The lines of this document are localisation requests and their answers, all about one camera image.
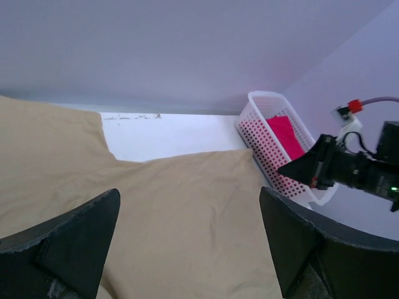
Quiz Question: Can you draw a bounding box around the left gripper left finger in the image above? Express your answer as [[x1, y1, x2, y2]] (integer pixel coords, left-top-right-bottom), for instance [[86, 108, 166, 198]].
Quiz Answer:
[[1, 189, 120, 298]]

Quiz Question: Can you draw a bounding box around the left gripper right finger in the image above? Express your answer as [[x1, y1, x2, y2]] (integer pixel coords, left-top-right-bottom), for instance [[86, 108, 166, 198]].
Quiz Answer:
[[259, 187, 398, 298]]

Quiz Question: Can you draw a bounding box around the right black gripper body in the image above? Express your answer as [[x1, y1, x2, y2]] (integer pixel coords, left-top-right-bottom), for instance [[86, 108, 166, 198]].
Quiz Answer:
[[315, 134, 337, 189]]

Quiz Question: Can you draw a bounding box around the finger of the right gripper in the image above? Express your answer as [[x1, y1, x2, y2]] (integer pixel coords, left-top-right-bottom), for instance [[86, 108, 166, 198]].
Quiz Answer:
[[277, 138, 321, 187]]

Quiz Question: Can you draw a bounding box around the beige t shirt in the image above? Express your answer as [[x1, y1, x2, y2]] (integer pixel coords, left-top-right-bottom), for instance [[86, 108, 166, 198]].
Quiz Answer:
[[1, 97, 281, 298]]

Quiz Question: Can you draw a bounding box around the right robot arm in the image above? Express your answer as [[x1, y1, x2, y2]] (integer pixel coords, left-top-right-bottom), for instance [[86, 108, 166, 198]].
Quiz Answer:
[[278, 121, 398, 212]]

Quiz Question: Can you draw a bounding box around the white plastic basket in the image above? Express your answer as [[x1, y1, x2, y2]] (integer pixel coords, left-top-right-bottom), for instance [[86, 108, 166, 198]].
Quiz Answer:
[[235, 91, 338, 207]]

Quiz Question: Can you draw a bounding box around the red folded t shirt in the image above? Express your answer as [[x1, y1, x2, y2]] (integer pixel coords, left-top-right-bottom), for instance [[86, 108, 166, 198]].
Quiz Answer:
[[266, 116, 305, 160]]

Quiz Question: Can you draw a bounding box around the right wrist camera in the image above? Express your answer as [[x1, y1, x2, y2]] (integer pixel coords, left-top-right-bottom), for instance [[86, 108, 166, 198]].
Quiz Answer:
[[331, 99, 363, 139]]

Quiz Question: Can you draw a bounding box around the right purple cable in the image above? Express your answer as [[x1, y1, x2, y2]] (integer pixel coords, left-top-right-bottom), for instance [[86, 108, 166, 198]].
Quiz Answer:
[[361, 96, 399, 108]]

